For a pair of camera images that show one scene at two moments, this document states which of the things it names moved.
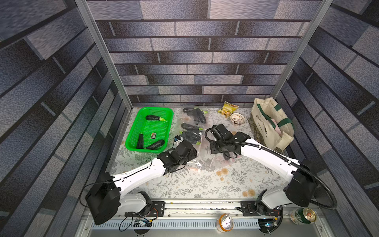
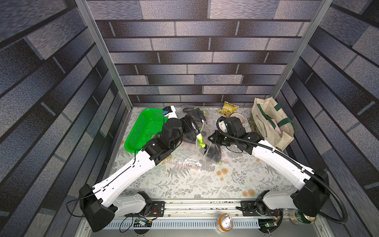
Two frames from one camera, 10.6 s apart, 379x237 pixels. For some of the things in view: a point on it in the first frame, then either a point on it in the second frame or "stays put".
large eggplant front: x=201 y=115 stays put
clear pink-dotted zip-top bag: x=198 y=114 stays put
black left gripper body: x=192 y=155 to x=186 y=127
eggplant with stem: x=187 y=109 stays put
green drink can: x=302 y=216 stays put
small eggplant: x=140 y=141 to x=200 y=138
